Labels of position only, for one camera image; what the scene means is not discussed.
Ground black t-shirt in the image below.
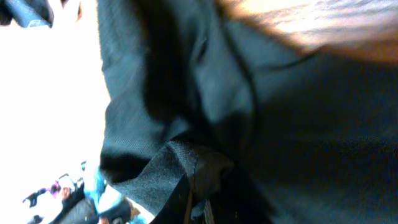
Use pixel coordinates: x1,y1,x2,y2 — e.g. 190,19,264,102
98,1,397,223

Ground light blue t-shirt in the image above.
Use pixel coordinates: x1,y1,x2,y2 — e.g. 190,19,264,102
18,162,154,224

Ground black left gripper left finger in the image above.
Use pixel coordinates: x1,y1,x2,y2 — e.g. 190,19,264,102
150,175,193,224

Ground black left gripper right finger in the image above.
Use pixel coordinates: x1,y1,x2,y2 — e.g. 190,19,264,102
204,198,236,224

